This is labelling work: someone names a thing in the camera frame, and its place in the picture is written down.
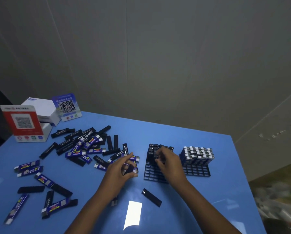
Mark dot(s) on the row of blue lighters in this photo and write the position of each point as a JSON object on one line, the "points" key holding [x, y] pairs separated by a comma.
{"points": [[197, 155]]}

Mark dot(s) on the crumpled clear plastic bags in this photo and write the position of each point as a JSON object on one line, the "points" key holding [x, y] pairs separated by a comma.
{"points": [[279, 209]]}

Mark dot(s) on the row of black lighters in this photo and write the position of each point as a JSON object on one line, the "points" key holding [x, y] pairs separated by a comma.
{"points": [[152, 149]]}

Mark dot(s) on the black slim lighter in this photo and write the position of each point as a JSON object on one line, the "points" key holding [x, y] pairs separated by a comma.
{"points": [[129, 170], [151, 197]]}

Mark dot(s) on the red code sign stand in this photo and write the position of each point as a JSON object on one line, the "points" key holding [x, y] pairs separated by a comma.
{"points": [[23, 121]]}

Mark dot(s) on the white cardboard box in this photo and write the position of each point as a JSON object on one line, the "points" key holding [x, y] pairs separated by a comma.
{"points": [[42, 107]]}

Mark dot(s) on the person's left forearm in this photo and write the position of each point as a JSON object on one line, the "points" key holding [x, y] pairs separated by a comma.
{"points": [[84, 214]]}

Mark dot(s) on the person's right hand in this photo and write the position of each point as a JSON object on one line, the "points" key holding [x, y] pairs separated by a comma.
{"points": [[172, 168]]}

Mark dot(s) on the person's right forearm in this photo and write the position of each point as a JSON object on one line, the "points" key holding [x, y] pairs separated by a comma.
{"points": [[206, 212]]}

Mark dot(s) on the blue code sign stand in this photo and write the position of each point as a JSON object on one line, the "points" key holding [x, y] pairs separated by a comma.
{"points": [[67, 107]]}

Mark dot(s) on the pile of mixed lighters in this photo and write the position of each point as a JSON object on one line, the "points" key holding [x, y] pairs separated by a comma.
{"points": [[74, 153]]}

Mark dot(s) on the black grid tray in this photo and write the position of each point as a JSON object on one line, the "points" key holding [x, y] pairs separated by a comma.
{"points": [[151, 173], [196, 171]]}

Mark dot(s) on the person's left hand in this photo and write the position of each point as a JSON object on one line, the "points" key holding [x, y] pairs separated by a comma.
{"points": [[113, 179]]}

